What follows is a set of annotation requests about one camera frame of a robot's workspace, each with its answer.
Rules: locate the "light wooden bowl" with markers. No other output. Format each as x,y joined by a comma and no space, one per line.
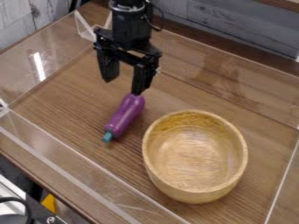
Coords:
195,156

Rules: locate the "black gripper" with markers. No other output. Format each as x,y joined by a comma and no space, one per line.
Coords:
130,35

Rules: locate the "purple toy eggplant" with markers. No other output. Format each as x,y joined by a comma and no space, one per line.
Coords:
130,109

